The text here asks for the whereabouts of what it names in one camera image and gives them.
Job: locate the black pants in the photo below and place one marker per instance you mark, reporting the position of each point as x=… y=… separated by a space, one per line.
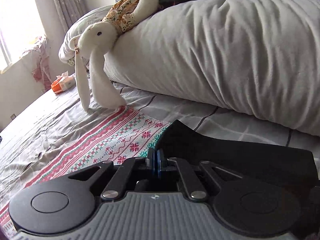
x=291 y=168

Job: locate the orange tissue pack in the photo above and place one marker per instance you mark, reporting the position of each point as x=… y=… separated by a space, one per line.
x=63 y=83

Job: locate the patterned red green bed blanket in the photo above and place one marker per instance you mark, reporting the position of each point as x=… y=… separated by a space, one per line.
x=124 y=134

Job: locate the grey window curtain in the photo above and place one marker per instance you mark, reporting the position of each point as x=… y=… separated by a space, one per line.
x=69 y=11

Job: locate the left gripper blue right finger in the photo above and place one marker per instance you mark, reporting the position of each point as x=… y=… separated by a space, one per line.
x=173 y=167

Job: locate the grey checked bed sheet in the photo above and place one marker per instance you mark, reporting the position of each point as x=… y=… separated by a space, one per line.
x=53 y=123

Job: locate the white floral pillow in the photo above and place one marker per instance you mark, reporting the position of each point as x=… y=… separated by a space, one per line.
x=66 y=54

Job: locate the long grey rolled quilt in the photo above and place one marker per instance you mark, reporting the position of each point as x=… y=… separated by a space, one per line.
x=258 y=57

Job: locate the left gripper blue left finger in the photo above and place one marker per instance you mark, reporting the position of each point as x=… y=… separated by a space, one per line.
x=127 y=174

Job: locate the white plush bunny toy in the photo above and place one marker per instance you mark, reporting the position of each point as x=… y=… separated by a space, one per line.
x=96 y=41

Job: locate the pink patterned hanging cloth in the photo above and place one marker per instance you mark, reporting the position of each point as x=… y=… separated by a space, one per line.
x=39 y=66

